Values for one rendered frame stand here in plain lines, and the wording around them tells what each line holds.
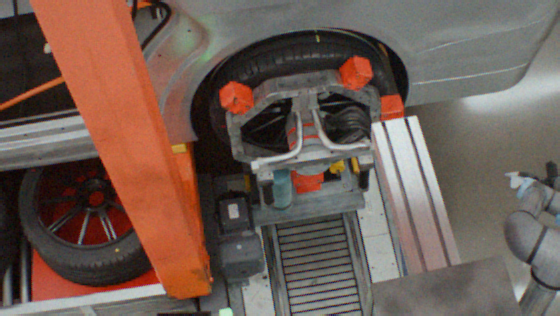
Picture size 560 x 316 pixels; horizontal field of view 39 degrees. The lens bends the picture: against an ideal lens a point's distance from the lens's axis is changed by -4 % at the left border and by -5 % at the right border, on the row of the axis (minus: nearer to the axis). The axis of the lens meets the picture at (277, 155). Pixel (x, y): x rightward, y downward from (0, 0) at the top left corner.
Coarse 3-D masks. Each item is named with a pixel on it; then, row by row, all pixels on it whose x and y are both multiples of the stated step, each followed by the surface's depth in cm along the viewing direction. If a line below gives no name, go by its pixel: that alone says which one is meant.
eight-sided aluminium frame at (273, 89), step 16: (272, 80) 273; (288, 80) 273; (304, 80) 274; (320, 80) 276; (336, 80) 272; (256, 96) 278; (272, 96) 271; (288, 96) 273; (352, 96) 279; (368, 96) 281; (256, 112) 279; (368, 112) 294; (240, 144) 295; (240, 160) 304; (336, 160) 315
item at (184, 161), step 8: (192, 144) 329; (192, 152) 323; (176, 160) 311; (184, 160) 311; (192, 160) 315; (184, 168) 309; (192, 168) 310; (184, 176) 307; (192, 176) 307; (184, 184) 302; (192, 184) 305; (192, 192) 304; (192, 200) 302; (192, 208) 300; (200, 208) 316; (200, 216) 309; (200, 224) 302; (200, 232) 296
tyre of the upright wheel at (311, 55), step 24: (264, 48) 275; (288, 48) 273; (312, 48) 272; (336, 48) 274; (360, 48) 281; (216, 72) 288; (240, 72) 276; (264, 72) 274; (288, 72) 276; (384, 72) 291; (216, 96) 286; (216, 120) 294
